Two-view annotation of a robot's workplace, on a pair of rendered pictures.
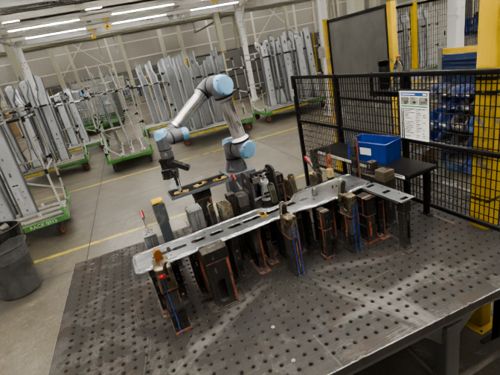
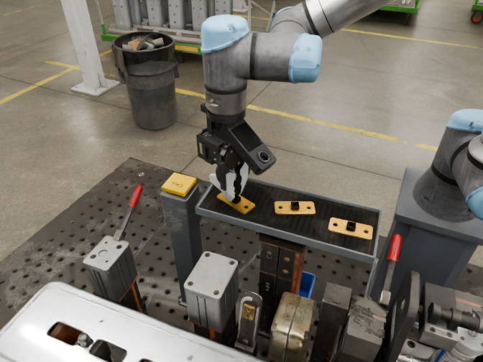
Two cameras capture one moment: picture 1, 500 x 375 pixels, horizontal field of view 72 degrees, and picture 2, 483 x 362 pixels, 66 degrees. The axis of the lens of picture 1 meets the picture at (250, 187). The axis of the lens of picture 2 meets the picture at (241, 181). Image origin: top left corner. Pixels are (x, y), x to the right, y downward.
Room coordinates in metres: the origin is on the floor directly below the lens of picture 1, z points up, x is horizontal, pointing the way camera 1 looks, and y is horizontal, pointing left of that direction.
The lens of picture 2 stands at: (1.45, -0.01, 1.70)
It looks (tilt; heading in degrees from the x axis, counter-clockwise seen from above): 39 degrees down; 41
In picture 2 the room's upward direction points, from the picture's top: straight up
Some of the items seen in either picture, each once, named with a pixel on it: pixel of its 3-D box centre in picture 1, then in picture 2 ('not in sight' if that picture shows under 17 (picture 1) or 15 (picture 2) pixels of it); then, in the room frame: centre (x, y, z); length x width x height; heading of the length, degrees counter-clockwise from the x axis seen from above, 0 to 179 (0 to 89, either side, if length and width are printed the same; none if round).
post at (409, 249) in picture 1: (404, 224); not in sight; (1.56, -0.75, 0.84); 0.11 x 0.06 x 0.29; 20
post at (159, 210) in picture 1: (167, 236); (187, 251); (1.85, 0.54, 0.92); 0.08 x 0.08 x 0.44; 20
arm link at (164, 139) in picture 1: (163, 140); (226, 54); (1.89, 0.41, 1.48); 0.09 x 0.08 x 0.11; 123
